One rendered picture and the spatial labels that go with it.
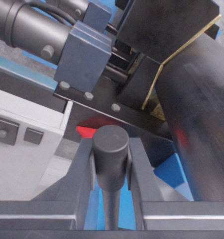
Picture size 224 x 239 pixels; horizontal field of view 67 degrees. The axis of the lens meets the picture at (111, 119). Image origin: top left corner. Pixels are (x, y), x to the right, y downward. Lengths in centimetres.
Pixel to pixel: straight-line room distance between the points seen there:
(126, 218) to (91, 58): 47
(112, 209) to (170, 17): 39
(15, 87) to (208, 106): 39
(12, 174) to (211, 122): 48
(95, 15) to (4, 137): 67
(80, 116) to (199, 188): 32
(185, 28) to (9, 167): 54
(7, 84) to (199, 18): 45
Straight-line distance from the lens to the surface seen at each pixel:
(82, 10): 92
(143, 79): 50
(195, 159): 30
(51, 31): 48
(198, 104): 34
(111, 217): 23
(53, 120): 38
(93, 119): 47
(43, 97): 43
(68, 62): 45
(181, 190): 61
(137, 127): 50
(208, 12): 48
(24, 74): 47
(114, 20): 131
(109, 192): 16
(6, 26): 49
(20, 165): 49
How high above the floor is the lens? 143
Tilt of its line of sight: 48 degrees down
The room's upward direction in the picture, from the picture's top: 180 degrees counter-clockwise
